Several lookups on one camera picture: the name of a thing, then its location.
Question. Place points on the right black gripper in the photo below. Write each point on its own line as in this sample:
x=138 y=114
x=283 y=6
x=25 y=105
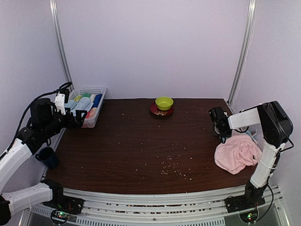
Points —
x=227 y=134

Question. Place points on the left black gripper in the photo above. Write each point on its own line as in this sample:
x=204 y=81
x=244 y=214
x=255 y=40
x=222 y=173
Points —
x=78 y=121

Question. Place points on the pink towel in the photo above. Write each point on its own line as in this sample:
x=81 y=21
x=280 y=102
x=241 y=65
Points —
x=236 y=153

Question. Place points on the blue polka dot towel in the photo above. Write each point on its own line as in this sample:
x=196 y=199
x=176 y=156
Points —
x=252 y=134

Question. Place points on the green plastic bowl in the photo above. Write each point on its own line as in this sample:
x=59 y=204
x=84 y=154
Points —
x=164 y=103

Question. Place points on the red floral plate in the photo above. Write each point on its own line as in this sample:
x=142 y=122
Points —
x=156 y=111

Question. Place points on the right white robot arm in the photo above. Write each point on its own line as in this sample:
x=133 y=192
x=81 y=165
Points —
x=273 y=130

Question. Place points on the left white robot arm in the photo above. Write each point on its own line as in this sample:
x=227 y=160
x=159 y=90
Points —
x=45 y=122

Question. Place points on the light blue rolled towel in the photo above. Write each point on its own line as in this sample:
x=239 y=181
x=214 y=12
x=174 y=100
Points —
x=82 y=104

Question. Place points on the yellow rolled towel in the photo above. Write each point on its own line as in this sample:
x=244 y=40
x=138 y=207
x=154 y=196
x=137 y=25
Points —
x=77 y=98

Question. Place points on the red rolled towel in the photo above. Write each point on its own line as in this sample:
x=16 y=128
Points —
x=91 y=113

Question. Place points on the white plastic basket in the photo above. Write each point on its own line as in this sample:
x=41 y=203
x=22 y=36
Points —
x=90 y=123

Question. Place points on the green rolled towel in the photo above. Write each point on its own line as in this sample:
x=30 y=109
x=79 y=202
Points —
x=86 y=95

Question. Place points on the white rolled towel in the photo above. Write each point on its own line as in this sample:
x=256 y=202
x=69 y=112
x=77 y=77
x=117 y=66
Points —
x=92 y=97

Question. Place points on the dark blue rolled towel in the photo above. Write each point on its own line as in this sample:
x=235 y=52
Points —
x=97 y=100

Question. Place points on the dark blue mug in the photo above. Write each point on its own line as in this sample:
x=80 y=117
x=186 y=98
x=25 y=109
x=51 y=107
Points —
x=48 y=157

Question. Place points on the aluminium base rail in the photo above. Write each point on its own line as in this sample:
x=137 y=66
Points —
x=187 y=209

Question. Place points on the right aluminium frame post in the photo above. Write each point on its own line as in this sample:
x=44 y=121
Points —
x=243 y=53

